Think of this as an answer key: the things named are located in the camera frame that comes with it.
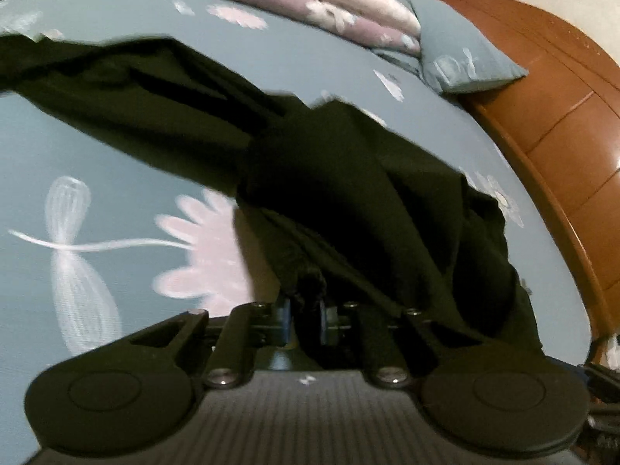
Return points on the wooden headboard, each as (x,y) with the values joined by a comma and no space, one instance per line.
(557,121)

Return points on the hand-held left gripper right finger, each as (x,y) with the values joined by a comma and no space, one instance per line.
(323,322)

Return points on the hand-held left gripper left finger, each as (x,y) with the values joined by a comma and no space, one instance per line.
(286,322)

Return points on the teal printed pillow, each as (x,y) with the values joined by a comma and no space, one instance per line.
(460,48)

